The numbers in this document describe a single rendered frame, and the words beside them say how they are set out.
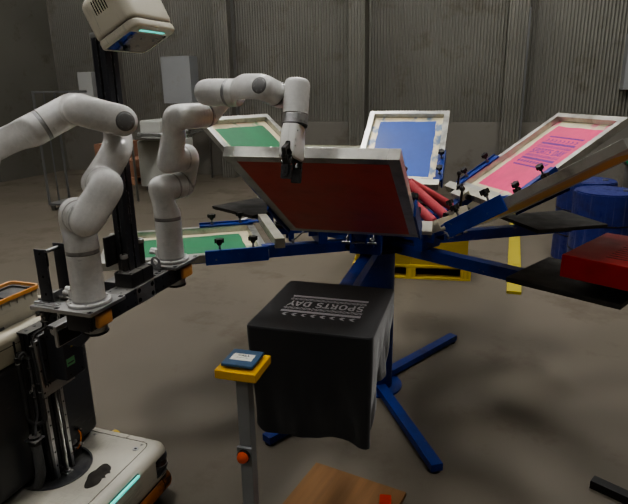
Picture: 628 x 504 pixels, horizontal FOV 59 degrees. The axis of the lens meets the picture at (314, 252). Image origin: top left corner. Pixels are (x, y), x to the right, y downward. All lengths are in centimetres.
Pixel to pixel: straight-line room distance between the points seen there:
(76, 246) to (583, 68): 943
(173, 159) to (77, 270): 52
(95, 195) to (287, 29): 975
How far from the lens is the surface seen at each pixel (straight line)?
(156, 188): 203
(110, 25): 174
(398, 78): 1057
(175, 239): 207
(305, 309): 209
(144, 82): 1271
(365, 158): 174
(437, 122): 426
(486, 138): 1042
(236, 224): 323
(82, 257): 172
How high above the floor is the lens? 174
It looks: 16 degrees down
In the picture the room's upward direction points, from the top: 1 degrees counter-clockwise
